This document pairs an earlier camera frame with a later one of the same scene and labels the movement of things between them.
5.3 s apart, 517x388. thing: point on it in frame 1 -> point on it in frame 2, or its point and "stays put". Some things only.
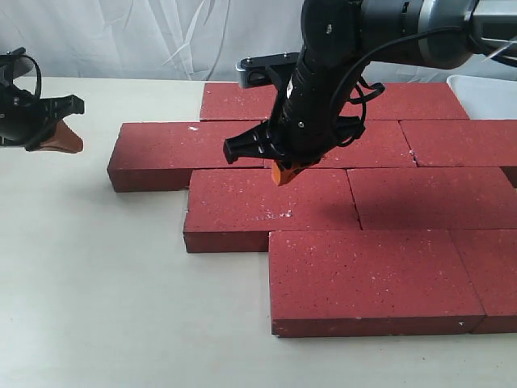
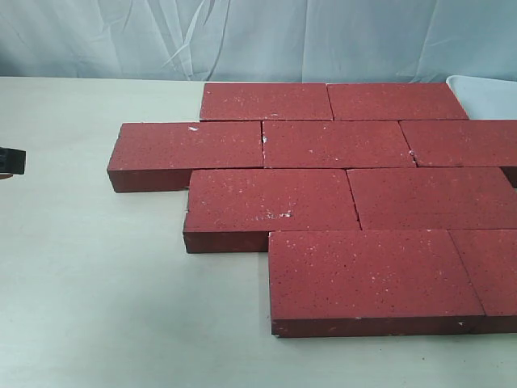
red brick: x=234 y=210 stays put
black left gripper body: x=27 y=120 -> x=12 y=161
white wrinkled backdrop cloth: x=195 y=40 stays put
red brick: x=161 y=156 stays put
